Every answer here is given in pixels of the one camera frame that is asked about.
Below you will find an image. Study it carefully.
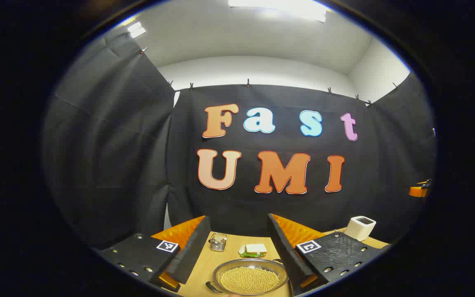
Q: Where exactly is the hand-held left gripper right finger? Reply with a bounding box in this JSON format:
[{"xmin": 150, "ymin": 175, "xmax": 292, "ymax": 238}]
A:
[{"xmin": 267, "ymin": 213, "xmax": 390, "ymax": 295}]

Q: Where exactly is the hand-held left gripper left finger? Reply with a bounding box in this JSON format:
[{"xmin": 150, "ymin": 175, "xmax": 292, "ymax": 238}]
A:
[{"xmin": 97, "ymin": 215, "xmax": 212, "ymax": 293}]

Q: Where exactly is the stainless steel pot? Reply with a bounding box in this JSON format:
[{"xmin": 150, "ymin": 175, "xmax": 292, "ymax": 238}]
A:
[{"xmin": 205, "ymin": 258, "xmax": 291, "ymax": 296}]

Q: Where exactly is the small green plate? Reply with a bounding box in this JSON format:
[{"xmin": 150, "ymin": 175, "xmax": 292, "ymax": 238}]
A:
[{"xmin": 238, "ymin": 244, "xmax": 268, "ymax": 259}]

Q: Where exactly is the pile of yellow soybeans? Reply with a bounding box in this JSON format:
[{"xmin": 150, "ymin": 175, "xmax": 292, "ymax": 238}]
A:
[{"xmin": 220, "ymin": 266, "xmax": 281, "ymax": 294}]

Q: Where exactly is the white toaster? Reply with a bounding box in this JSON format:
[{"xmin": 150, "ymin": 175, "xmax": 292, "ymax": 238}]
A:
[{"xmin": 344, "ymin": 216, "xmax": 377, "ymax": 242}]

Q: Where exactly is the black backdrop cloth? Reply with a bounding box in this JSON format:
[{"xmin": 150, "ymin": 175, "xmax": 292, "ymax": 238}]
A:
[{"xmin": 42, "ymin": 25, "xmax": 436, "ymax": 250}]

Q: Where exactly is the ceiling light panel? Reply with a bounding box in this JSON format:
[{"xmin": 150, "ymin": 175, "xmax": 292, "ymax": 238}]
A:
[
  {"xmin": 127, "ymin": 21, "xmax": 146, "ymax": 38},
  {"xmin": 228, "ymin": 0, "xmax": 328, "ymax": 22}
]

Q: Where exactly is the wire mesh basket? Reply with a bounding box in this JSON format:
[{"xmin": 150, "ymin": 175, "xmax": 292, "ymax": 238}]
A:
[{"xmin": 209, "ymin": 233, "xmax": 227, "ymax": 252}]

